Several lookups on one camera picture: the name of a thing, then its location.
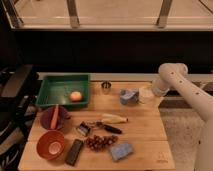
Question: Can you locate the crumpled blue cloth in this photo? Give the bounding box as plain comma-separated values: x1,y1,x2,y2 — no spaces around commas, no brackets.
120,89,139,105

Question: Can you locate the peach apple fruit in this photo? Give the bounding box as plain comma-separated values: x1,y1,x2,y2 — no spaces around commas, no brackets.
69,91,83,102

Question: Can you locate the green plastic tray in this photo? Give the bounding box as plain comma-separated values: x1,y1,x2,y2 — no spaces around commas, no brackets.
36,74,90,109

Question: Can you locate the blue sponge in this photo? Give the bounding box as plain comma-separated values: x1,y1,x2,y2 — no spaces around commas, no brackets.
109,141,133,161

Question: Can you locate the bunch of red grapes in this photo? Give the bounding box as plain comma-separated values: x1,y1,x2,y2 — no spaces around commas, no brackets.
85,135,118,151

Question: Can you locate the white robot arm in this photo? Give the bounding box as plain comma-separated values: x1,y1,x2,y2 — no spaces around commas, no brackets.
151,63,213,171

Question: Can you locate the orange bowl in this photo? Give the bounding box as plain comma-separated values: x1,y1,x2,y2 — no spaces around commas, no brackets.
36,130,65,160

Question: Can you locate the white plastic cup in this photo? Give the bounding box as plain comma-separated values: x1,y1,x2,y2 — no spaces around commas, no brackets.
139,87,154,104

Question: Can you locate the black rectangular remote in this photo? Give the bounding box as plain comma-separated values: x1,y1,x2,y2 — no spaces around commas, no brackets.
65,139,83,166

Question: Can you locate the orange carrot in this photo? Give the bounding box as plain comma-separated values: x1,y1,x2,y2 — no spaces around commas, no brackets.
50,104,59,129

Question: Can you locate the small metal cup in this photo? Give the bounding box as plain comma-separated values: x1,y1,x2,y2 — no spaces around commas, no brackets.
101,81,111,94

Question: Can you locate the black chair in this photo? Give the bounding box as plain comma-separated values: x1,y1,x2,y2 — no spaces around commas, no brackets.
0,65,38,171

